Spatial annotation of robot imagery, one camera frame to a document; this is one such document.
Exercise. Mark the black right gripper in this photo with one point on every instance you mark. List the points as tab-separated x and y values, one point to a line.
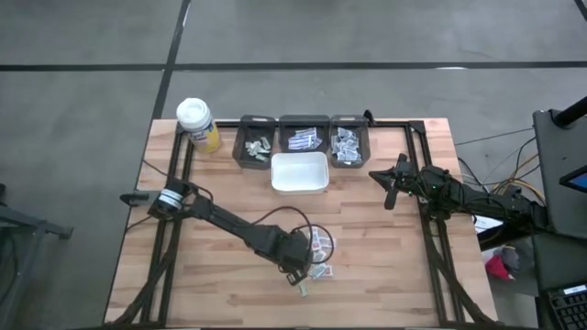
408	181

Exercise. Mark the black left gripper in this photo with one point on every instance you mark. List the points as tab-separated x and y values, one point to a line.
293	259

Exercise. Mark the white plastic bin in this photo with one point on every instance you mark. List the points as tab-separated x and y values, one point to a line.
299	176

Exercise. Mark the blue striped white packet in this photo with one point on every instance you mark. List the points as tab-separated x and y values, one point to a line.
299	146
308	134

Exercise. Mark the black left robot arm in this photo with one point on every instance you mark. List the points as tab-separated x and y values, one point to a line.
229	224

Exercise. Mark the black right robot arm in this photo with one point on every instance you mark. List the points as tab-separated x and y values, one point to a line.
481	201

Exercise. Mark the translucent grey plastic bin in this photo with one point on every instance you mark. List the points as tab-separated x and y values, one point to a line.
364	126
293	123
240	133

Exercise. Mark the white paper sheet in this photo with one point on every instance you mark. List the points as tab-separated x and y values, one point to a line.
486	224

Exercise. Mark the red cloth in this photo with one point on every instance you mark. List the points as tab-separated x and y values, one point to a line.
499	269

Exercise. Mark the grey soft object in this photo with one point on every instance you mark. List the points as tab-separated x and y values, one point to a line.
512	259

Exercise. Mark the yellow Lysol wipes canister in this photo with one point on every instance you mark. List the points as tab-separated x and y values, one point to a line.
199	126

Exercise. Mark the grey side table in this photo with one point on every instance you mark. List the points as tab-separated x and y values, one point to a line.
564	151

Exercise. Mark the blue screen tablet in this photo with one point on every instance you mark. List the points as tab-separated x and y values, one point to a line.
577	179

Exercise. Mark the black pole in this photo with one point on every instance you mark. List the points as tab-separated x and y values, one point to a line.
571	112

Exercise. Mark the black keyboard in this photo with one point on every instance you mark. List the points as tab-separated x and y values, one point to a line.
568	309

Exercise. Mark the grey metal stand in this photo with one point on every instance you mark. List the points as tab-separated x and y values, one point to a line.
27	224

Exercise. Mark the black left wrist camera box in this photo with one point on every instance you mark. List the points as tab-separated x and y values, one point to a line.
296	278

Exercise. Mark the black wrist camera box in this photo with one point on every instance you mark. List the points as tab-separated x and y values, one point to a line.
402	161
296	278

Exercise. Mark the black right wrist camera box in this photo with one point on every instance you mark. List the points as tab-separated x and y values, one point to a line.
402	161

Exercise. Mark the black frame knob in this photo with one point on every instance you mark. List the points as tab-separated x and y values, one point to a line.
368	117

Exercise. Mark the black metal table frame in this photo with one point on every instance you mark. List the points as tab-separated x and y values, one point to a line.
176	151

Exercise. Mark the dark grey metal bracket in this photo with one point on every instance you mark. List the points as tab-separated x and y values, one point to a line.
133	198

